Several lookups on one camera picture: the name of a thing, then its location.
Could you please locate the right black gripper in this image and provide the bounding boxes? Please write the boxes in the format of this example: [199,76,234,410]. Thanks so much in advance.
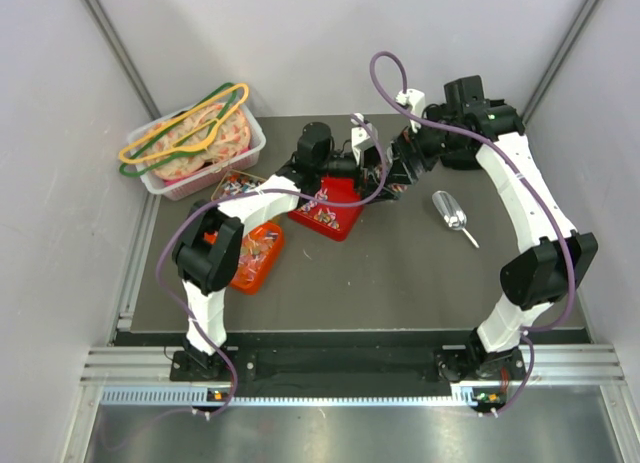
[383,111,466,188]

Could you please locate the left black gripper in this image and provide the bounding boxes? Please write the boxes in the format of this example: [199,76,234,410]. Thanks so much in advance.
[316,146,399,205]

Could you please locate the red candy tray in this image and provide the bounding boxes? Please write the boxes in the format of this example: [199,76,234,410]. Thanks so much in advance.
[288,177,364,242]

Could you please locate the silver metal scoop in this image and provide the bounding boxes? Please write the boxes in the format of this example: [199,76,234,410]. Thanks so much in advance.
[432,190,480,249]

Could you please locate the clear glass jar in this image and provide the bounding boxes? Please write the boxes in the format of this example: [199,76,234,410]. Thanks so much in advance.
[367,164,407,201]

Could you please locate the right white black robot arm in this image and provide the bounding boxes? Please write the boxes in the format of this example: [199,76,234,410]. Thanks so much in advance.
[392,75,598,381]

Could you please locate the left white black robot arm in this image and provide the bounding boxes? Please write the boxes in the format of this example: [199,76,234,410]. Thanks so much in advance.
[163,115,390,380]

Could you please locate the pile of wrapped candies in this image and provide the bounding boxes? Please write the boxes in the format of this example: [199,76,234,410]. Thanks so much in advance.
[297,201,340,230]

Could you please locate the black folded cloth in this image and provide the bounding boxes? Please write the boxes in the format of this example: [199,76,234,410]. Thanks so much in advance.
[440,143,481,171]

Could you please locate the orange candy tray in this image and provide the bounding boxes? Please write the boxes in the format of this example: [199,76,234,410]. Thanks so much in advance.
[230,221,285,295]

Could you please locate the gold tin candy box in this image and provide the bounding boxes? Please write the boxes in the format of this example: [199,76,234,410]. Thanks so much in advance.
[211,170,265,201]

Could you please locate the yellow clothes hanger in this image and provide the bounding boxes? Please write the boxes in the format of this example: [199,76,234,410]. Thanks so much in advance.
[117,83,251,164]

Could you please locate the white plastic basket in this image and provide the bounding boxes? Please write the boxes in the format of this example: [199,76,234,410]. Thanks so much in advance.
[126,104,266,201]

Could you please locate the floral patterned cloth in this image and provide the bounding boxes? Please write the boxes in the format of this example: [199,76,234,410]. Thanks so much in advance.
[150,103,251,184]

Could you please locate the green clothes hanger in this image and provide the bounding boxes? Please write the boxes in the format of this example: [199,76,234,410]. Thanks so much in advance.
[118,82,250,178]

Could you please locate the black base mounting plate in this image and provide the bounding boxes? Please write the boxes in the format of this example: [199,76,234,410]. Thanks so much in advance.
[170,344,525,390]

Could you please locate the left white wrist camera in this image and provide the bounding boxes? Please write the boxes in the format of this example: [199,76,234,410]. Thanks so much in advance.
[350,113,378,166]

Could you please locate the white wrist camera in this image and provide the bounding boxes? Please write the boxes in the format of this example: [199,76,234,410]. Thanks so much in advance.
[395,88,426,119]
[350,113,378,166]

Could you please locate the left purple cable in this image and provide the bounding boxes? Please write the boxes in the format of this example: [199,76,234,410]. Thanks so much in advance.
[155,112,391,417]

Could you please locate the purple cable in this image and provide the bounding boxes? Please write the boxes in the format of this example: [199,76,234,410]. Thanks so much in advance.
[369,50,576,417]
[155,112,391,417]

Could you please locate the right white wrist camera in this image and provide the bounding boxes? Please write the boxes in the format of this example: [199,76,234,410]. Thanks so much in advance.
[395,88,426,119]

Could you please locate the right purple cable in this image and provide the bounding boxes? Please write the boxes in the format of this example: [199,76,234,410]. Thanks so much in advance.
[369,50,576,417]

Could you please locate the aluminium frame rail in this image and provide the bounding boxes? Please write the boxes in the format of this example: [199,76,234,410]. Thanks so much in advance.
[81,344,625,386]

